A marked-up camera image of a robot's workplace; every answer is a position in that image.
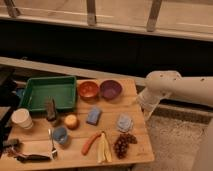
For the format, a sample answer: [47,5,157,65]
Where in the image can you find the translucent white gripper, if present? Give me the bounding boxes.
[136,87,171,121]

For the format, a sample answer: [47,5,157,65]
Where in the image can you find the light blue towel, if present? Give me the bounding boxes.
[116,114,133,133]

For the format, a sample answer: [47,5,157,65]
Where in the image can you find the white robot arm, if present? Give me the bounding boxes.
[137,71,213,171]

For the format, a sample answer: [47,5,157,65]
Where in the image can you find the purple bowl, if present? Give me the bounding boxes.
[100,80,122,100]

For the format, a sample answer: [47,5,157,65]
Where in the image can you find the red bowl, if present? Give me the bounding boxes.
[78,81,99,100]

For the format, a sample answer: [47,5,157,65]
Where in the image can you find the wooden board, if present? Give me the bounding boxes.
[0,78,154,171]

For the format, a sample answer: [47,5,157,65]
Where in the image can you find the dark red grapes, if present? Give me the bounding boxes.
[113,133,137,159]

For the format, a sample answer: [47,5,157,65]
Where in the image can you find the blue sponge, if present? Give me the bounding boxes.
[86,107,101,125]

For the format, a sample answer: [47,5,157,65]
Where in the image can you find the yellow banana peel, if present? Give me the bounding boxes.
[97,132,112,163]

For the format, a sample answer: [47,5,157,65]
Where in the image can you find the orange carrot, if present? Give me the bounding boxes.
[81,132,101,155]

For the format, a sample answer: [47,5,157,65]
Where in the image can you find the yellow orange round fruit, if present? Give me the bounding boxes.
[64,115,78,130]

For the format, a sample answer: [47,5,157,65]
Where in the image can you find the green plastic tray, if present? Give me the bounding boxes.
[19,76,77,112]

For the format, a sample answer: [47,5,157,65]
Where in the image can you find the blue cup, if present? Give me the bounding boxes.
[53,127,68,145]

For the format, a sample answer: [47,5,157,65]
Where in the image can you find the brown bottle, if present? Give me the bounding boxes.
[45,98,57,121]

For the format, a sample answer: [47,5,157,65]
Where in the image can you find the metal fork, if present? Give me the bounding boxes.
[48,129,58,159]

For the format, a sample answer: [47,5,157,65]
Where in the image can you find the white cup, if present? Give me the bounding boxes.
[11,108,33,129]

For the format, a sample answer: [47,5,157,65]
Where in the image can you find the small dark brush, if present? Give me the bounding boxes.
[3,139,20,148]

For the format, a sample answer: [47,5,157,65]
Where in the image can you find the black handled tool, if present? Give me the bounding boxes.
[16,154,51,163]

